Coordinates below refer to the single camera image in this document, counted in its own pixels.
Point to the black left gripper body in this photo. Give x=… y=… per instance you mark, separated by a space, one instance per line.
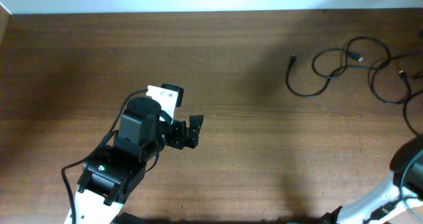
x=176 y=139

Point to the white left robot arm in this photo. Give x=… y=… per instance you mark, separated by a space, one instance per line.
x=119 y=163

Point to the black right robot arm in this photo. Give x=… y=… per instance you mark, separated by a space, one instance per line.
x=401 y=190

